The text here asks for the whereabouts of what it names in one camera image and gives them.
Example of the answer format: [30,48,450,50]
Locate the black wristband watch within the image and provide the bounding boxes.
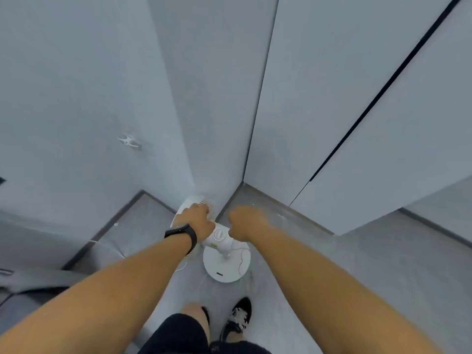
[164,224,198,256]

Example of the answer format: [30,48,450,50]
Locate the person's right hand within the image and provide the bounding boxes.
[228,206,274,242]

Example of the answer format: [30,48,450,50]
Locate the white wardrobe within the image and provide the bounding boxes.
[243,0,472,251]

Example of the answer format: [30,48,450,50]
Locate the white fan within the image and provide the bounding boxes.
[169,195,252,284]

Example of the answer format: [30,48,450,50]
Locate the person's right forearm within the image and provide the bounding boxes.
[247,225,445,354]

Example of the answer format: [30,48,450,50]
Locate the person's left leg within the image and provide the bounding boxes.
[179,301,211,345]

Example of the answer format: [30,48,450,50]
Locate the black shorts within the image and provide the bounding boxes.
[137,313,272,354]

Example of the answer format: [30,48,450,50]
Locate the person's left forearm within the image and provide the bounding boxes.
[0,234,193,354]

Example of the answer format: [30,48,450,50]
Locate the person's right leg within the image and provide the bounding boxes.
[225,327,248,344]

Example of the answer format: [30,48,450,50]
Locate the person's leg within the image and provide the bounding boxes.
[225,327,248,344]
[179,301,211,345]

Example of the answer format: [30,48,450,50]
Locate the person's left hand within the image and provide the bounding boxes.
[172,202,217,244]

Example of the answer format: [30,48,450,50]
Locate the white wall cord winder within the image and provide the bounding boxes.
[118,134,143,151]

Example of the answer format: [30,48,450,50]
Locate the person's right black sneaker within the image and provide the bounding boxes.
[219,296,253,343]

